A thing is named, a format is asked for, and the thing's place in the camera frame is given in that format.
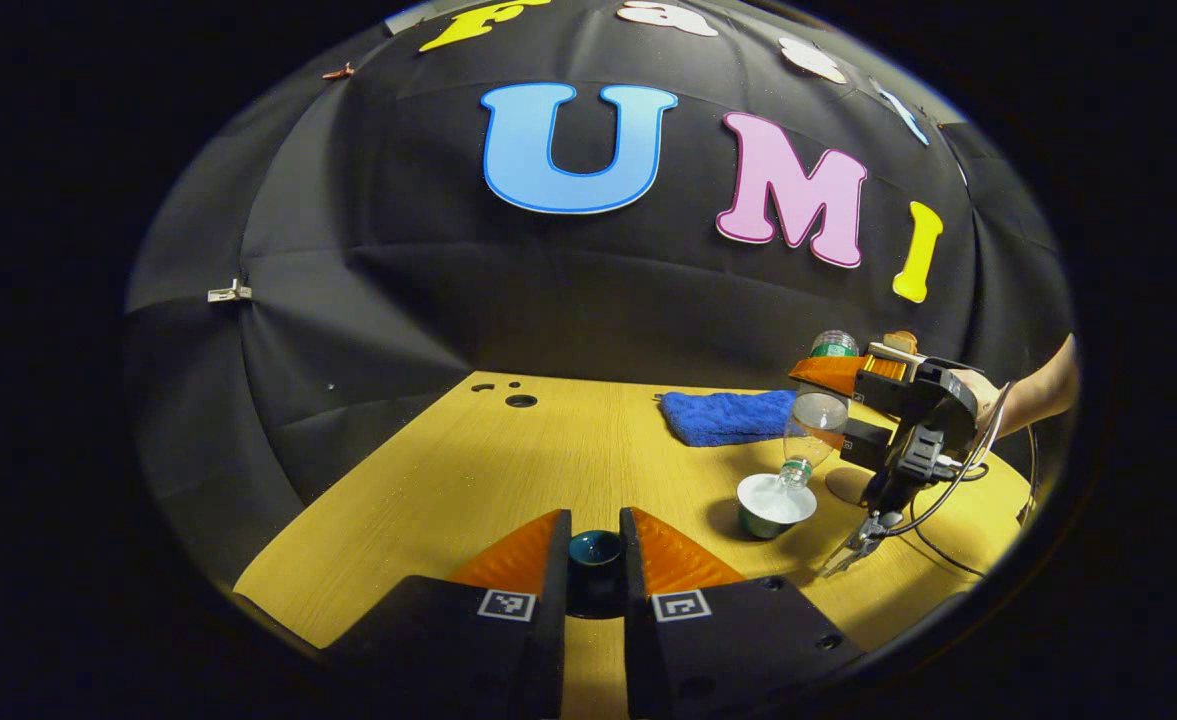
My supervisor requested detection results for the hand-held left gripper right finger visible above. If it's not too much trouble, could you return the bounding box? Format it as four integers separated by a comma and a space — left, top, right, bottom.
618, 506, 865, 720

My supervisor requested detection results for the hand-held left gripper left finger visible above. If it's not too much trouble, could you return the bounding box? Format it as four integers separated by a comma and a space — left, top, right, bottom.
326, 508, 572, 720

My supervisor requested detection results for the round brown coaster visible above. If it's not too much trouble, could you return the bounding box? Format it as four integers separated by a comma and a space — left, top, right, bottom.
825, 466, 875, 507

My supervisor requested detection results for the clear plastic water bottle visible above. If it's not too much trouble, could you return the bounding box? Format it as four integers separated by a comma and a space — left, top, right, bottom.
780, 329, 861, 491

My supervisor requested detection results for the dark teal teacup lid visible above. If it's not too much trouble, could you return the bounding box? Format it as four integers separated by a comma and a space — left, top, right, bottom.
565, 529, 627, 619

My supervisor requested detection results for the teal ceramic teacup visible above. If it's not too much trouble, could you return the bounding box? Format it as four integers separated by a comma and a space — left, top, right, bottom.
736, 473, 819, 541

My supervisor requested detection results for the blue towel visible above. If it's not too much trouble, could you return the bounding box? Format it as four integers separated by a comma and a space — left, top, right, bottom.
660, 390, 799, 448

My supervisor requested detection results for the black backdrop cloth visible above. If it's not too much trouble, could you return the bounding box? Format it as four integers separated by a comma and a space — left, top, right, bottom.
126, 0, 1074, 561

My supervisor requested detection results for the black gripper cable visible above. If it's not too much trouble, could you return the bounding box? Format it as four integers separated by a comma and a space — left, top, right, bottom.
888, 382, 1041, 581

